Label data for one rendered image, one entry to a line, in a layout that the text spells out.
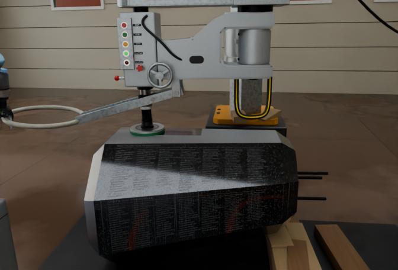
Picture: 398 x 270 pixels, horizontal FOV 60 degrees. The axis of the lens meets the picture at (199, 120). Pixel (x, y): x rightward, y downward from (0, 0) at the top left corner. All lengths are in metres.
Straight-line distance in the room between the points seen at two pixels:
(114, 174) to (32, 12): 7.89
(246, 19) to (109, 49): 6.83
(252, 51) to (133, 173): 0.95
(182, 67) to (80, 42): 7.05
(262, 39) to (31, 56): 8.16
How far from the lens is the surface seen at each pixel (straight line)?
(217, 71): 1.98
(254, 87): 2.70
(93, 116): 2.20
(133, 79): 2.03
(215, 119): 2.59
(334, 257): 2.38
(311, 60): 7.91
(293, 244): 2.19
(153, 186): 1.87
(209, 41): 1.97
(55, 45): 9.28
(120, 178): 1.92
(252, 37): 1.99
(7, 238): 1.54
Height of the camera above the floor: 1.45
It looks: 15 degrees down
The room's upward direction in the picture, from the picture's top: 1 degrees counter-clockwise
